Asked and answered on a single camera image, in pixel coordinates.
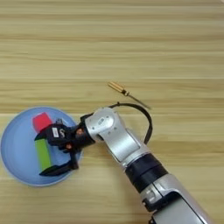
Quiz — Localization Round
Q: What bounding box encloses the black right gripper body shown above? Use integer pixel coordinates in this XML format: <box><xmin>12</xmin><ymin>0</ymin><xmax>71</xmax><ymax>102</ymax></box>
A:
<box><xmin>58</xmin><ymin>115</ymin><xmax>97</xmax><ymax>154</ymax></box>

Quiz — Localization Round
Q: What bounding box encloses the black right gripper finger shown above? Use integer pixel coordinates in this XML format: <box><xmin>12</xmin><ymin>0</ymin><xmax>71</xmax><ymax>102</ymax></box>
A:
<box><xmin>38</xmin><ymin>150</ymin><xmax>80</xmax><ymax>177</ymax></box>
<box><xmin>33</xmin><ymin>129</ymin><xmax>53</xmax><ymax>143</ymax></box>

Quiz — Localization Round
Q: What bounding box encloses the red cube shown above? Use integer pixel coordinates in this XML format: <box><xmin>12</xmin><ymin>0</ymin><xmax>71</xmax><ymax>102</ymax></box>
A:
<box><xmin>31</xmin><ymin>111</ymin><xmax>54</xmax><ymax>134</ymax></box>

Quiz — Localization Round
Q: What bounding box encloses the green rectangular block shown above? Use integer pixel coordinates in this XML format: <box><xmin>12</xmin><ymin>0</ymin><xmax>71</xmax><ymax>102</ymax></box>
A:
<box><xmin>34</xmin><ymin>137</ymin><xmax>54</xmax><ymax>173</ymax></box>

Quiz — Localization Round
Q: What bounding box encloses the amber handled screwdriver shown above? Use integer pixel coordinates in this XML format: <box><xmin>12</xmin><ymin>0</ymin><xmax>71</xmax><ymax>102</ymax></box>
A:
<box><xmin>107</xmin><ymin>80</ymin><xmax>152</xmax><ymax>111</ymax></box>

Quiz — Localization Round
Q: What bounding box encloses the small black box white label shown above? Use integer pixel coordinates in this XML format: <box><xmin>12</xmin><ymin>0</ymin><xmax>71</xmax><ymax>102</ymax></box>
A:
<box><xmin>45</xmin><ymin>122</ymin><xmax>74</xmax><ymax>147</ymax></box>

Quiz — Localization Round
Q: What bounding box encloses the blue round plate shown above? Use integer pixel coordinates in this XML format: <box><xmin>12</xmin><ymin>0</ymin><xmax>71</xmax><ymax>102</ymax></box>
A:
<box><xmin>0</xmin><ymin>106</ymin><xmax>84</xmax><ymax>187</ymax></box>

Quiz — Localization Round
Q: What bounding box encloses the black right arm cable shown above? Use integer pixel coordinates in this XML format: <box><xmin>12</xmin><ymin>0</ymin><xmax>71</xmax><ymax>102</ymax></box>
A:
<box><xmin>108</xmin><ymin>101</ymin><xmax>154</xmax><ymax>145</ymax></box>

